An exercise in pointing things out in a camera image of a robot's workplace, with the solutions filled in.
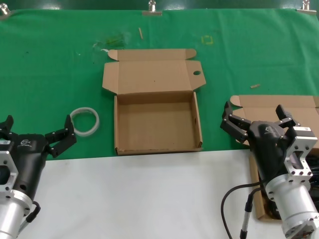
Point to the green table cloth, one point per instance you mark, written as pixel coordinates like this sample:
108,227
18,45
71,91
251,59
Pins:
49,74

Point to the translucent white tape roll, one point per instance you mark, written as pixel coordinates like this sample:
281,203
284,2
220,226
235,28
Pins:
86,133

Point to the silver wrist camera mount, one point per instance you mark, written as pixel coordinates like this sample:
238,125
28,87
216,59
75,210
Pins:
305,149
8,169

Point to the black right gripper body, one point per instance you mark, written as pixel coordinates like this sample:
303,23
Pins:
266,147

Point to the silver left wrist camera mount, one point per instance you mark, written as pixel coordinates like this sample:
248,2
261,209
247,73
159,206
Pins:
8,169

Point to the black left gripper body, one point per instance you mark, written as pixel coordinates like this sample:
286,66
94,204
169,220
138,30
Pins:
30,159

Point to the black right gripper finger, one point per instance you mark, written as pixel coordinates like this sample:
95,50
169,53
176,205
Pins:
286,120
235,127

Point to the clear plastic wrapper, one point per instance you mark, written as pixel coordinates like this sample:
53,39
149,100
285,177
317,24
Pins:
114,39

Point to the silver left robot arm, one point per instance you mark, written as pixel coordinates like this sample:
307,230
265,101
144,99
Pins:
12,214

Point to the empty open cardboard box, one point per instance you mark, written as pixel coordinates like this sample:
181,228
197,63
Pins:
154,124

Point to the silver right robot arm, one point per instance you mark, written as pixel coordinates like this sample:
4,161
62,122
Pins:
294,206

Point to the thin wooden stick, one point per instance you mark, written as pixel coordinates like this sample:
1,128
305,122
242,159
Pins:
140,33

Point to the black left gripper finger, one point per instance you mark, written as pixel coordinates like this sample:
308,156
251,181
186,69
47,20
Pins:
7,127
62,139

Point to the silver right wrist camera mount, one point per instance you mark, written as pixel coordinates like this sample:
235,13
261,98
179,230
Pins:
305,149

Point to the metal cloth clip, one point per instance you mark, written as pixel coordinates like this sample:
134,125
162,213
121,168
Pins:
306,8
152,12
3,12

